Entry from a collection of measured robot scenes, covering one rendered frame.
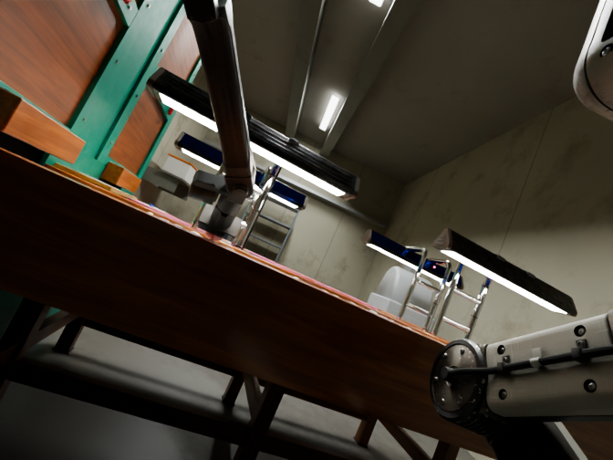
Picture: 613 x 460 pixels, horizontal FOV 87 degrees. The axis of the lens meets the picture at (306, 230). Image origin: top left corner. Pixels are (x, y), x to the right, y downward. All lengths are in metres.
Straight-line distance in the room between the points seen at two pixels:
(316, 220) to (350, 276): 1.43
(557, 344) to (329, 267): 6.67
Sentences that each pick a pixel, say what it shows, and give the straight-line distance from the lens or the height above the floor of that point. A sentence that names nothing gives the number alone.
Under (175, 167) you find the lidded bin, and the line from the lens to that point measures 5.55.
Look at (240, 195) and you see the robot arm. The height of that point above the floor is 0.88.
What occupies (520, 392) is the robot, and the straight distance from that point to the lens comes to 0.52.
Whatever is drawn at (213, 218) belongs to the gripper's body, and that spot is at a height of 0.81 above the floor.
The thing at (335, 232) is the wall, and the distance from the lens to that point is 7.12.
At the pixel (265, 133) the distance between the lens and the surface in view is 0.93.
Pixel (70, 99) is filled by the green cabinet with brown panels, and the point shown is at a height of 0.94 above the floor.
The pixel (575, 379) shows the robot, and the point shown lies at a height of 0.80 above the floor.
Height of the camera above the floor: 0.79
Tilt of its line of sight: 7 degrees up
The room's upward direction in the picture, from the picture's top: 24 degrees clockwise
